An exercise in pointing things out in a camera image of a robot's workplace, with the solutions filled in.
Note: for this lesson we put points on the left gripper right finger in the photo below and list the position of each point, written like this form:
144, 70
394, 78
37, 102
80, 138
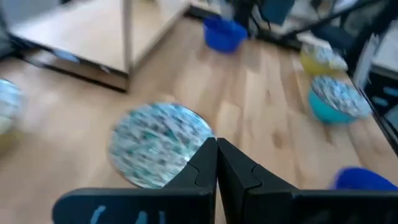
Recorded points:
242, 186

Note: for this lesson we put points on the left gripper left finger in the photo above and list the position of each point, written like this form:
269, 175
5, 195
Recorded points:
199, 174

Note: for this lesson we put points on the teal leaf-pattern ceramic bowl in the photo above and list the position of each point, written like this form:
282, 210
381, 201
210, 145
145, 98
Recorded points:
152, 143
339, 99

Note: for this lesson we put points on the blue-violet plastic mini bowl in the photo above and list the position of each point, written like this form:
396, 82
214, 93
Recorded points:
363, 179
224, 35

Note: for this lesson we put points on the yellow pear-pattern ceramic bowl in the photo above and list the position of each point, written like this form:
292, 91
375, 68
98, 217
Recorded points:
317, 62
9, 105

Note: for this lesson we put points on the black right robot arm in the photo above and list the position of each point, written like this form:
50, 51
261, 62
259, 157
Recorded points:
244, 14

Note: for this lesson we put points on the raised wooden platform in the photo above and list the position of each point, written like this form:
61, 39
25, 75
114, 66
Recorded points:
77, 37

